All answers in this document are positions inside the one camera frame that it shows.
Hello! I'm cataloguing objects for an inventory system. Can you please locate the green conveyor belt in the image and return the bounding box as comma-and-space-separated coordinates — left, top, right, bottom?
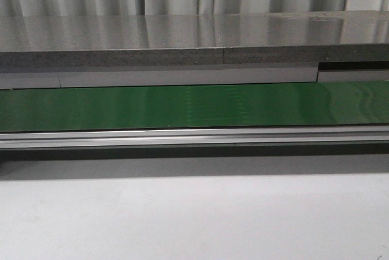
1, 81, 388, 132

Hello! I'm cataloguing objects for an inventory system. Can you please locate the grey conveyor rear guide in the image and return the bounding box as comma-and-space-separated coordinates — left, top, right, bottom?
1, 66, 388, 89

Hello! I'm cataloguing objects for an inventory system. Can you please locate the aluminium conveyor front rail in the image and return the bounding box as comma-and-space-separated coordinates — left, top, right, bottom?
1, 125, 388, 150

